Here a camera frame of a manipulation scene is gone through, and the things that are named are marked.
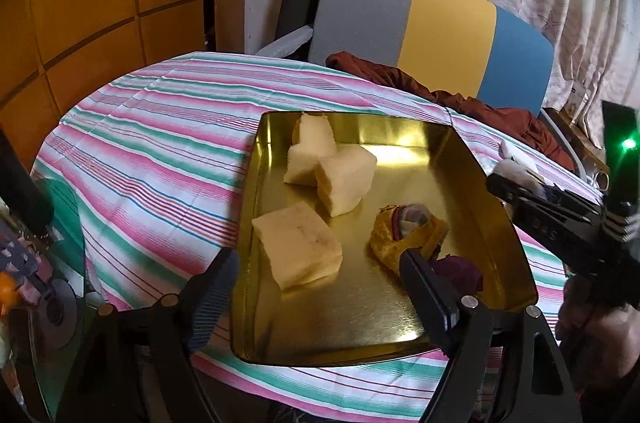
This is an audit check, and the small white carton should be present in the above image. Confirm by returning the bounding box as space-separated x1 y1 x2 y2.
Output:
562 83 591 116

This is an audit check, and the purple cloth piece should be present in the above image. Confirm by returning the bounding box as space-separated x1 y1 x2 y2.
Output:
429 254 485 296

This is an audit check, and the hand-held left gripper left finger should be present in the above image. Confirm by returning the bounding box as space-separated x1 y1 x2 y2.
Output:
55 248 242 423

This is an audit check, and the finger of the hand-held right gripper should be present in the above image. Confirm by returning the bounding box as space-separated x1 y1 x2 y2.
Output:
486 172 608 276

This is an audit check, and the wooden side table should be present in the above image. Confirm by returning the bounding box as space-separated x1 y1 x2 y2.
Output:
545 106 608 164

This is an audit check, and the grey round object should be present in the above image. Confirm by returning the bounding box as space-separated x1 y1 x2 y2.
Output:
30 278 81 351

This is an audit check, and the dark red cloth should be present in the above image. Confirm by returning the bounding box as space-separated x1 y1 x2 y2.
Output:
325 50 576 169

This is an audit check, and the yellow sponge block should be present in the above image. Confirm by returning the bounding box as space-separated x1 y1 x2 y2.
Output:
315 144 378 218
251 202 344 291
284 113 337 186

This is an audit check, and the gold tin box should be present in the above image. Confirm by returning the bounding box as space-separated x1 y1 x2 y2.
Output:
230 110 540 365

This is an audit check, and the white foam tube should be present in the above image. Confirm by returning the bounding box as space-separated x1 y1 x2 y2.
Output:
255 26 313 59

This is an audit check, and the person's right hand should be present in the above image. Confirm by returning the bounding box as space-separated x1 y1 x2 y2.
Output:
555 275 640 399

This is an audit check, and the grey yellow blue chair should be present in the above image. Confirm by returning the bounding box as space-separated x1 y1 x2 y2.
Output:
307 0 588 176

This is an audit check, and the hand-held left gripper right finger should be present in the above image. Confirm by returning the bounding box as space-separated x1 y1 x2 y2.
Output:
399 249 583 423

